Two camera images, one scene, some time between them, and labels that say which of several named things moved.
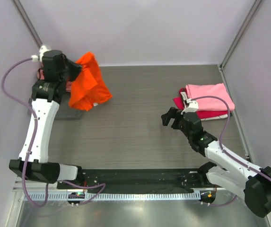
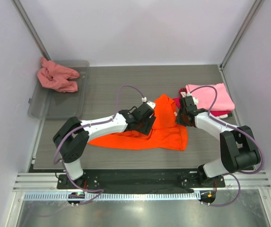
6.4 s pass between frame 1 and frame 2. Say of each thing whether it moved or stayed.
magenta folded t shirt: stayed
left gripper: moved
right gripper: moved
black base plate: stayed
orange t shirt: moved
